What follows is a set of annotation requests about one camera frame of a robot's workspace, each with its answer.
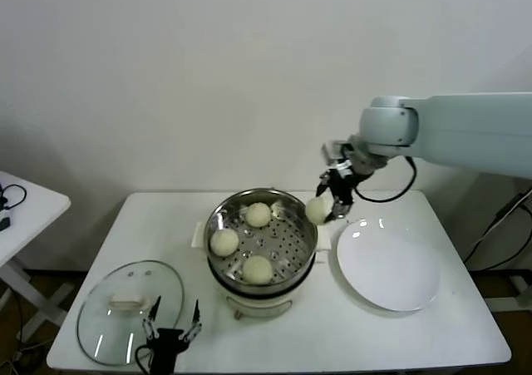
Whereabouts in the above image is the white ceramic plate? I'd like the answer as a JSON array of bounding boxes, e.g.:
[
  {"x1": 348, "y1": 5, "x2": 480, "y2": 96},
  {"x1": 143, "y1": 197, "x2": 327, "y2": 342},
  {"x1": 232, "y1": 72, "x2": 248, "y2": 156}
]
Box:
[{"x1": 335, "y1": 218, "x2": 441, "y2": 313}]

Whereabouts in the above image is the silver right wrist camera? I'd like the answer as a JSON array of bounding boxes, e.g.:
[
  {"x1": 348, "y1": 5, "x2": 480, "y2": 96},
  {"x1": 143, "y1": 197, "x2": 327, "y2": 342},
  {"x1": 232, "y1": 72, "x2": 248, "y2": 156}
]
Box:
[{"x1": 322, "y1": 141, "x2": 352, "y2": 170}]

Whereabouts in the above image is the looped black thin cable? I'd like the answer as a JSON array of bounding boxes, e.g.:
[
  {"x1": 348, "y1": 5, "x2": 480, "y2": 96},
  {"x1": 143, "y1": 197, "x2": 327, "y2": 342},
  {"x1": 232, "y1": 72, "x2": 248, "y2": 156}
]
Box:
[{"x1": 0, "y1": 182, "x2": 29, "y2": 212}]

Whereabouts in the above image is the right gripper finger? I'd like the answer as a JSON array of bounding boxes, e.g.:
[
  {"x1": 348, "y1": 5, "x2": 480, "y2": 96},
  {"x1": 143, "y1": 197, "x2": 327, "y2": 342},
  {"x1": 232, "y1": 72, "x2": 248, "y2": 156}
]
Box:
[
  {"x1": 324, "y1": 199, "x2": 349, "y2": 225},
  {"x1": 315, "y1": 173, "x2": 333, "y2": 198}
]

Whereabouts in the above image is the thin white cable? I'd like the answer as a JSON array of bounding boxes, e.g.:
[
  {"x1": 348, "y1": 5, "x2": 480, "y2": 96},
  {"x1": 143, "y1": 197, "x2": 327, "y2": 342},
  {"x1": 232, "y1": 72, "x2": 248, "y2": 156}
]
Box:
[{"x1": 14, "y1": 339, "x2": 55, "y2": 362}]

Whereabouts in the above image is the white side table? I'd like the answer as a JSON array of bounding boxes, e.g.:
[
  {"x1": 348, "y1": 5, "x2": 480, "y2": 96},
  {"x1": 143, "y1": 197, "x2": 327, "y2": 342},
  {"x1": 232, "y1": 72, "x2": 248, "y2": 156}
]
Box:
[{"x1": 0, "y1": 169, "x2": 78, "y2": 345}]

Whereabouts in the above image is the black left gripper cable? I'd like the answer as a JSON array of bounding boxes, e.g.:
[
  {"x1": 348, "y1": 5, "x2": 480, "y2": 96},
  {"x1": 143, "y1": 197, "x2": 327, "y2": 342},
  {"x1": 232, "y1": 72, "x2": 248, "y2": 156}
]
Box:
[{"x1": 134, "y1": 344, "x2": 155, "y2": 373}]

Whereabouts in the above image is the round glass pot lid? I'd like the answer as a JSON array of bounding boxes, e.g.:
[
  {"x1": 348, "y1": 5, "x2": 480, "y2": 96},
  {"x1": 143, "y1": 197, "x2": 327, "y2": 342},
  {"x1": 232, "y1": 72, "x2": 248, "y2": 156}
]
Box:
[{"x1": 76, "y1": 259, "x2": 185, "y2": 367}]

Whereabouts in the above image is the white steamed baozi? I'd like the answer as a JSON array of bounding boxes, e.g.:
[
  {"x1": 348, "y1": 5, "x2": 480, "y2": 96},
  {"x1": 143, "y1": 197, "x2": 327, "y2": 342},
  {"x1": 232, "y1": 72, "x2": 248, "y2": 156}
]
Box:
[
  {"x1": 245, "y1": 202, "x2": 272, "y2": 229},
  {"x1": 209, "y1": 229, "x2": 240, "y2": 258},
  {"x1": 242, "y1": 254, "x2": 274, "y2": 284},
  {"x1": 306, "y1": 196, "x2": 333, "y2": 225}
]

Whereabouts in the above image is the cream electric cooker pot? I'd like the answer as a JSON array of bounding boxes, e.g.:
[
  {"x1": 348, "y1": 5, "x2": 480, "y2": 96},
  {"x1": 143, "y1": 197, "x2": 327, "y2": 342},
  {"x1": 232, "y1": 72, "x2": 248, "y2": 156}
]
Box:
[{"x1": 191, "y1": 220, "x2": 333, "y2": 321}]

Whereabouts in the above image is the black power adapter cable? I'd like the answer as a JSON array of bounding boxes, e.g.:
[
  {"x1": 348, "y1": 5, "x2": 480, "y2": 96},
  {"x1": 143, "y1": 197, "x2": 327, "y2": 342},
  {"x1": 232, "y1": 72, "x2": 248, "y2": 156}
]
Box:
[{"x1": 463, "y1": 190, "x2": 532, "y2": 266}]

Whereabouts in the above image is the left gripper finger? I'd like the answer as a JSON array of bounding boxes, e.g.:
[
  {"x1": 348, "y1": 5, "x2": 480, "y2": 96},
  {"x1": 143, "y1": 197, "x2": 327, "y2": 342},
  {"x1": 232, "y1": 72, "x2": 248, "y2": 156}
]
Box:
[
  {"x1": 142, "y1": 295, "x2": 162, "y2": 341},
  {"x1": 182, "y1": 299, "x2": 204, "y2": 342}
]

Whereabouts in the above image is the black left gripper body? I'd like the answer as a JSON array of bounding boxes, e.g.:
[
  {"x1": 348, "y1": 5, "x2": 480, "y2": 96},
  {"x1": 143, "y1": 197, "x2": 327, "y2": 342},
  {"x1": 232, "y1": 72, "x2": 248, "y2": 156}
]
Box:
[{"x1": 150, "y1": 328, "x2": 186, "y2": 375}]

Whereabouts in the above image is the perforated steel steamer basket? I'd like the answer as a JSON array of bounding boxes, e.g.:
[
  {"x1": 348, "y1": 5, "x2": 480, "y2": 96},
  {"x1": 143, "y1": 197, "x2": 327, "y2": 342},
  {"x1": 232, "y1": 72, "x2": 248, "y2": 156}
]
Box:
[{"x1": 204, "y1": 188, "x2": 320, "y2": 289}]

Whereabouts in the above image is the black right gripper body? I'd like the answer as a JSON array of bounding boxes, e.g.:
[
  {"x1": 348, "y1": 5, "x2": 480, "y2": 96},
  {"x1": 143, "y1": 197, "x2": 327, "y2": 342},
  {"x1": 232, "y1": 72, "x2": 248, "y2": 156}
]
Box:
[{"x1": 327, "y1": 158, "x2": 375, "y2": 206}]

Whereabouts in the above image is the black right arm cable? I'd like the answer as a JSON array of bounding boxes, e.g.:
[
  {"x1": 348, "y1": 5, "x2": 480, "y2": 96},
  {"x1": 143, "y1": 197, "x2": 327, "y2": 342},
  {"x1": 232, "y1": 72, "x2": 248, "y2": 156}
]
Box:
[{"x1": 355, "y1": 156, "x2": 418, "y2": 204}]

